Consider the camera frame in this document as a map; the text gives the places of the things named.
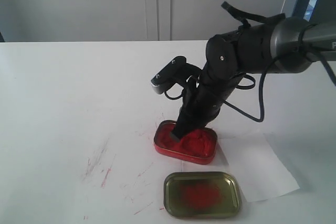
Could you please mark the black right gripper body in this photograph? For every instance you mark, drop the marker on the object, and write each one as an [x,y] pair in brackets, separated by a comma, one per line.
[206,96]

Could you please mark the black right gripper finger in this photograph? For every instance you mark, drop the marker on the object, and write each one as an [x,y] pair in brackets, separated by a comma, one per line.
[198,123]
[185,124]

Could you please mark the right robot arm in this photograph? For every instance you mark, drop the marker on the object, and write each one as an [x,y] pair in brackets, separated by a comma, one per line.
[289,46]

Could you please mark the red ink paste tin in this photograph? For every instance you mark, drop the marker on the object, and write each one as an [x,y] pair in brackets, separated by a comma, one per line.
[197,147]

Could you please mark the white paper sheet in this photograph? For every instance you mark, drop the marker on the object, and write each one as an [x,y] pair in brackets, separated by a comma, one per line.
[251,160]

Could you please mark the gold tin lid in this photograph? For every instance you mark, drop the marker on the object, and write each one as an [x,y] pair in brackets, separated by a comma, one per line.
[201,195]

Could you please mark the white cabinet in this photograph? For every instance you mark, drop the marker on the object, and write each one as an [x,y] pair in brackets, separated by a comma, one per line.
[125,20]

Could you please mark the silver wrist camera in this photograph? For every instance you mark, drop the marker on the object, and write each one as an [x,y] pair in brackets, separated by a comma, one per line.
[168,75]

